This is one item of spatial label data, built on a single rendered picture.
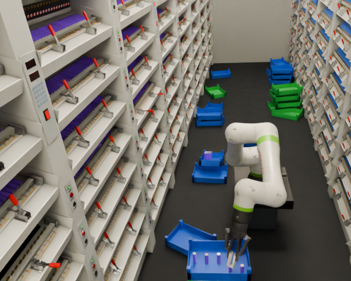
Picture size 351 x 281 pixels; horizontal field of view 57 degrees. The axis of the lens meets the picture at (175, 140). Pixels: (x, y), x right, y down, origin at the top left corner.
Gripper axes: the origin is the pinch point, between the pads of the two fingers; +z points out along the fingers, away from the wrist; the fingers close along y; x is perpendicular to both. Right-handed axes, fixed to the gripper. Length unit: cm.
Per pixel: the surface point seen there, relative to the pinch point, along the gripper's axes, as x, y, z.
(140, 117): -11, 76, -54
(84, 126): 45, 60, -53
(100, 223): 40, 50, -10
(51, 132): 76, 41, -55
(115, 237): 23, 54, 3
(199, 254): -4.4, 19.0, 7.3
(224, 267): -3.6, 4.3, 7.7
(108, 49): 27, 71, -88
